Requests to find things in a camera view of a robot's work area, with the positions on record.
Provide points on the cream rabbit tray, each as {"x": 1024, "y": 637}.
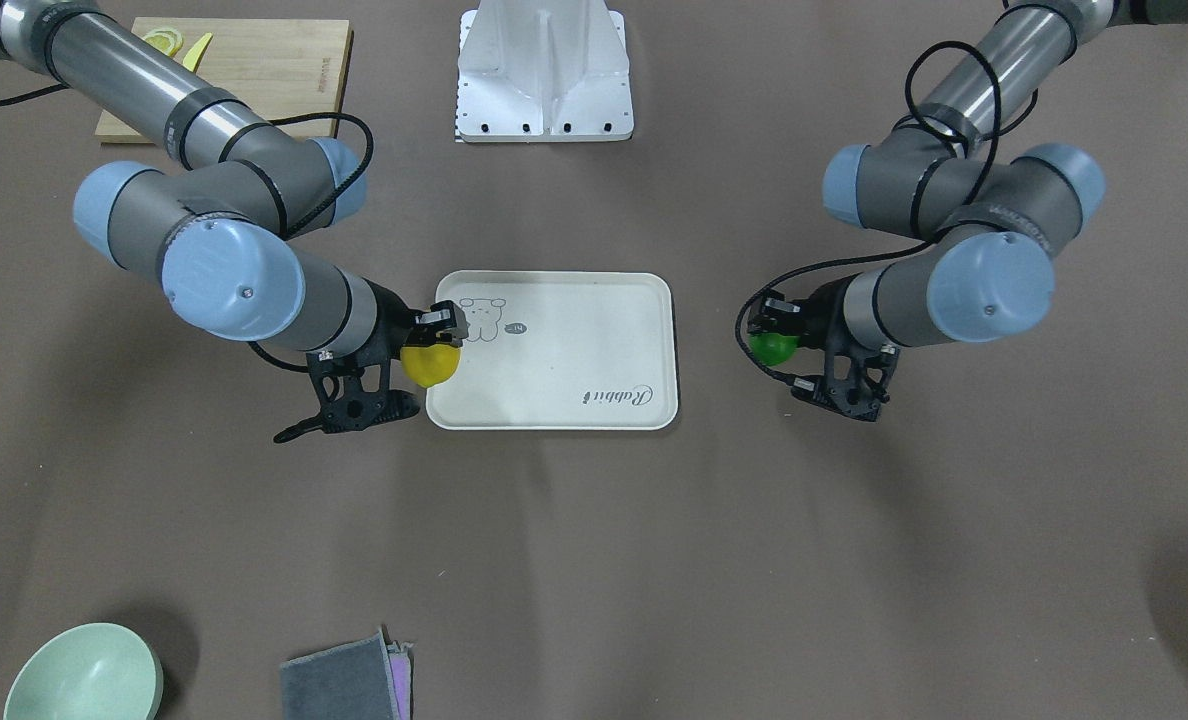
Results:
{"x": 560, "y": 351}

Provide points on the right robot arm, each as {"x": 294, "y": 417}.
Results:
{"x": 217, "y": 236}

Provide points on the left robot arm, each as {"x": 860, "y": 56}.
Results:
{"x": 985, "y": 234}

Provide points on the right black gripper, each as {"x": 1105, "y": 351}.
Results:
{"x": 391, "y": 317}

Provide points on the mint green bowl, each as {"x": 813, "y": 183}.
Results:
{"x": 92, "y": 671}

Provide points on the lemon slice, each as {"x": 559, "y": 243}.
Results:
{"x": 168, "y": 40}

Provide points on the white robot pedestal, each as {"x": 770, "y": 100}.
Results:
{"x": 543, "y": 72}

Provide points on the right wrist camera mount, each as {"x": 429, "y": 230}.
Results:
{"x": 353, "y": 394}

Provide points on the wooden cutting board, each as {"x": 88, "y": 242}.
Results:
{"x": 280, "y": 67}

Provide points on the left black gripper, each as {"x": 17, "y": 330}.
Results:
{"x": 821, "y": 306}

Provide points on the yellow plastic knife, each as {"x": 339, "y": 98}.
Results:
{"x": 192, "y": 58}

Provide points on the grey folded cloth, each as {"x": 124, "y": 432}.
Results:
{"x": 368, "y": 679}

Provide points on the yellow lemon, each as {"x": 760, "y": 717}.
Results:
{"x": 428, "y": 366}

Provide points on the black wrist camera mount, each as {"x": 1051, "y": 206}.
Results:
{"x": 853, "y": 383}

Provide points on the green lime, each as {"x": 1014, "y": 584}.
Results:
{"x": 772, "y": 349}

